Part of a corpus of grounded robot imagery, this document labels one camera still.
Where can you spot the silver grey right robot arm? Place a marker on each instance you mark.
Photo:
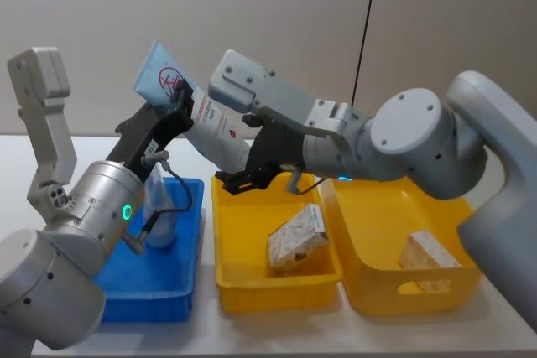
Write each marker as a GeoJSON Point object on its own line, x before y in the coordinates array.
{"type": "Point", "coordinates": [419, 136]}

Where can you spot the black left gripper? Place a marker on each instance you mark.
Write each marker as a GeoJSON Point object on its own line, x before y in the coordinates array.
{"type": "Point", "coordinates": [144, 140]}

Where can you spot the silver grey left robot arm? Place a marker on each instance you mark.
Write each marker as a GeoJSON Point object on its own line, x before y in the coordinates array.
{"type": "Point", "coordinates": [63, 224]}

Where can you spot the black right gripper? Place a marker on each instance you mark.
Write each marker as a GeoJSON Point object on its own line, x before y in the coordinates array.
{"type": "Point", "coordinates": [274, 146]}

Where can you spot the blue and white squeeze tube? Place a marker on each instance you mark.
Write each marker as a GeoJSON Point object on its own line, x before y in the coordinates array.
{"type": "Point", "coordinates": [212, 127]}

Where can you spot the beige patterned tissue pack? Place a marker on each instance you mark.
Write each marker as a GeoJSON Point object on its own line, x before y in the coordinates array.
{"type": "Point", "coordinates": [428, 251]}
{"type": "Point", "coordinates": [295, 236]}

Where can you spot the pale blue squeeze tube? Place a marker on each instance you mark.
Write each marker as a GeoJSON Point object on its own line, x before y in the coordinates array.
{"type": "Point", "coordinates": [161, 224]}

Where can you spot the blue plastic bin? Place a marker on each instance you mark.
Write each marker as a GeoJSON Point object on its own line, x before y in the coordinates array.
{"type": "Point", "coordinates": [159, 274]}

